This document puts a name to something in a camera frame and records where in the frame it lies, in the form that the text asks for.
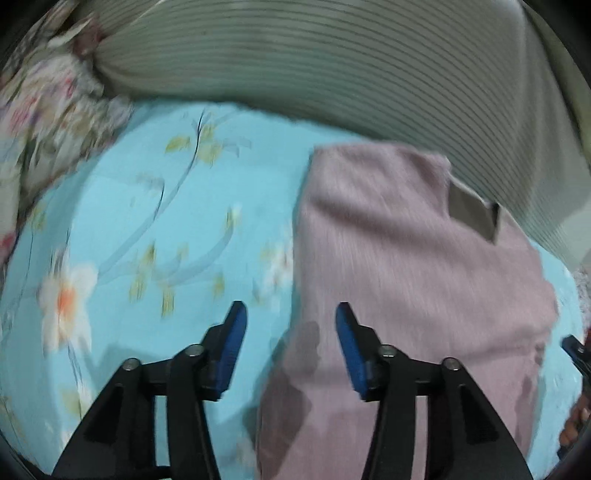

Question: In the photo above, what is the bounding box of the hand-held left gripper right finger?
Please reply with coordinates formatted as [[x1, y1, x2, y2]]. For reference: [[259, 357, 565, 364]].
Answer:
[[335, 302, 534, 480]]

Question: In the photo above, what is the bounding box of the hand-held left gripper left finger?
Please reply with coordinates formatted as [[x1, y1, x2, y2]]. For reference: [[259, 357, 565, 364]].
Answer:
[[51, 301, 249, 480]]

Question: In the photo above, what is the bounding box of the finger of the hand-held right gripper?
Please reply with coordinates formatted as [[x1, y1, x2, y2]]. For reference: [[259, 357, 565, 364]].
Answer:
[[561, 335, 591, 376]]

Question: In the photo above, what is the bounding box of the pink knit garment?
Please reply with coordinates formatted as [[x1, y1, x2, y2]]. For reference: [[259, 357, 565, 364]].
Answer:
[[254, 142, 561, 480]]

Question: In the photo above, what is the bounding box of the person's right hand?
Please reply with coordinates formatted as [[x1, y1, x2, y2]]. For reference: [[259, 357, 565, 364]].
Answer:
[[558, 406, 591, 450]]

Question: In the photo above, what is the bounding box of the blue floral bedsheet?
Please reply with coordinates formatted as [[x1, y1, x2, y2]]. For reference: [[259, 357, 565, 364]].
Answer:
[[0, 99, 587, 476]]

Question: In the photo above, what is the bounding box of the green striped pillow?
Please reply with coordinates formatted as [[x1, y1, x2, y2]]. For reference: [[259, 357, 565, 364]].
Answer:
[[74, 0, 591, 273]]

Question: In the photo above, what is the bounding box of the floral ruffled pillow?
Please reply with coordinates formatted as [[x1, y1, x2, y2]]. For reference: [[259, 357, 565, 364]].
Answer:
[[0, 14, 134, 259]]

